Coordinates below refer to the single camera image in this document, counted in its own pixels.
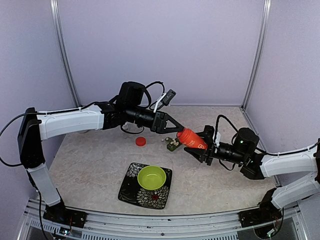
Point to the lime green bowl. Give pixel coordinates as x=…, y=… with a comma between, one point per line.
x=151, y=177

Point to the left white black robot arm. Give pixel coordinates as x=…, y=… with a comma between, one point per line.
x=130, y=105

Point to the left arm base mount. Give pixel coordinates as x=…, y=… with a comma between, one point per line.
x=68, y=217

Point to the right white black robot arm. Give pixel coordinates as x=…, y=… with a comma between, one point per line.
x=258, y=166

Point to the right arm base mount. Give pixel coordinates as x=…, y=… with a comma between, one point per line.
x=262, y=214

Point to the right aluminium frame post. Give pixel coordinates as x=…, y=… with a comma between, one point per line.
x=258, y=53

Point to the black floral square plate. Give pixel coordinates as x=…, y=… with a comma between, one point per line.
x=131, y=192

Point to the green pill organizer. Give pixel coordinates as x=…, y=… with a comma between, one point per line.
x=172, y=143

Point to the red bottle cap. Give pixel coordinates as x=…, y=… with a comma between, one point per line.
x=140, y=141

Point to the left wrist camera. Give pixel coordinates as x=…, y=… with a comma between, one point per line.
x=169, y=95

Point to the red pill bottle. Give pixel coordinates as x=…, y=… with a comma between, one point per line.
x=191, y=140

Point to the left aluminium frame post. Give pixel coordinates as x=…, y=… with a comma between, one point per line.
x=54, y=6

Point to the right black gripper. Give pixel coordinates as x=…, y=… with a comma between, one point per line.
x=209, y=152

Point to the front aluminium rail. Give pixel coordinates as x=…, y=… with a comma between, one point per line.
x=100, y=225

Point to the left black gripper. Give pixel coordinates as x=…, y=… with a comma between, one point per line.
x=160, y=119

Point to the aluminium frame post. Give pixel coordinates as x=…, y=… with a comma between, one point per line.
x=54, y=6
x=258, y=53

